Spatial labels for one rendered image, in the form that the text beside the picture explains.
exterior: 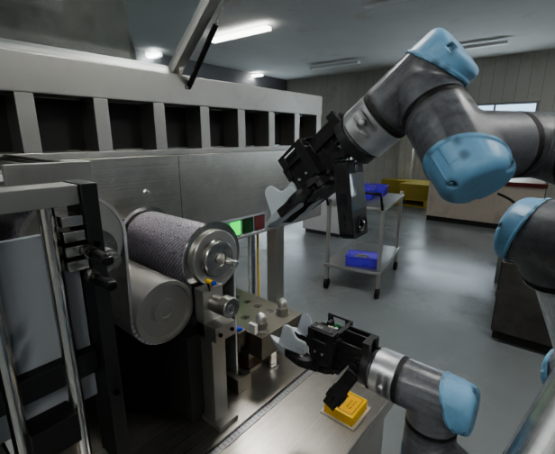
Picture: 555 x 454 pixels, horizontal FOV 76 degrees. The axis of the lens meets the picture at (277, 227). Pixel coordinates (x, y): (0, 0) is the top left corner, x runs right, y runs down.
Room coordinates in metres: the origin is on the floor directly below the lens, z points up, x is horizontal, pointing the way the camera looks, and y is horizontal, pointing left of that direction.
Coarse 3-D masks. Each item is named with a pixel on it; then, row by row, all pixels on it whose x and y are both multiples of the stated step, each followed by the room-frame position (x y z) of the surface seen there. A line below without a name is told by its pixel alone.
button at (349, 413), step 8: (352, 400) 0.66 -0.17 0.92; (360, 400) 0.66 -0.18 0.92; (328, 408) 0.65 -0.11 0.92; (336, 408) 0.64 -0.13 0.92; (344, 408) 0.64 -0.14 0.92; (352, 408) 0.64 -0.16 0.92; (360, 408) 0.64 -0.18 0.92; (336, 416) 0.64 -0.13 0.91; (344, 416) 0.62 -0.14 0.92; (352, 416) 0.62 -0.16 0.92; (352, 424) 0.62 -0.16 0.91
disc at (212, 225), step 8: (208, 224) 0.68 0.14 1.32; (216, 224) 0.70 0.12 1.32; (224, 224) 0.72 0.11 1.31; (200, 232) 0.67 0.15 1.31; (232, 232) 0.73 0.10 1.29; (192, 240) 0.65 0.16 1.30; (192, 248) 0.65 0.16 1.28; (184, 256) 0.64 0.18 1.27; (184, 264) 0.64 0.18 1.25; (184, 272) 0.64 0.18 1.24; (232, 272) 0.73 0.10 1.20; (192, 280) 0.65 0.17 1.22; (224, 280) 0.71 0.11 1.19
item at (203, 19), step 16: (208, 0) 0.94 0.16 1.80; (224, 0) 0.96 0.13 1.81; (208, 16) 0.97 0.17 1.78; (192, 32) 0.98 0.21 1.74; (16, 48) 0.77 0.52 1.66; (32, 48) 0.80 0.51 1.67; (192, 48) 1.02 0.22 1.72; (208, 48) 1.01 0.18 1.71; (128, 64) 0.96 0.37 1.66; (176, 64) 1.03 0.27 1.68; (192, 80) 1.05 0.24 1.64
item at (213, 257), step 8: (216, 240) 0.69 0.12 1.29; (208, 248) 0.66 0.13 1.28; (216, 248) 0.67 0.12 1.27; (224, 248) 0.69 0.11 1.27; (208, 256) 0.66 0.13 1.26; (216, 256) 0.67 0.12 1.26; (224, 256) 0.69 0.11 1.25; (232, 256) 0.70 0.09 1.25; (208, 264) 0.65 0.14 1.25; (216, 264) 0.68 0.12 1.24; (224, 264) 0.69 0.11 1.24; (208, 272) 0.66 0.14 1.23; (216, 272) 0.67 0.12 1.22; (224, 272) 0.69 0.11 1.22
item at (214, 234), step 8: (208, 232) 0.68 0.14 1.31; (216, 232) 0.69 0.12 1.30; (224, 232) 0.70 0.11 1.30; (200, 240) 0.66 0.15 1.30; (208, 240) 0.67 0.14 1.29; (224, 240) 0.70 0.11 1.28; (232, 240) 0.72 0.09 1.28; (200, 248) 0.65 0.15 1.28; (232, 248) 0.72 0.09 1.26; (192, 256) 0.65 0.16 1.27; (200, 256) 0.65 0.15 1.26; (192, 264) 0.64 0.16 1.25; (200, 264) 0.65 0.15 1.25; (192, 272) 0.65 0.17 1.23; (200, 272) 0.65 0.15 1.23; (200, 280) 0.65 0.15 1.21; (216, 280) 0.68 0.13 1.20
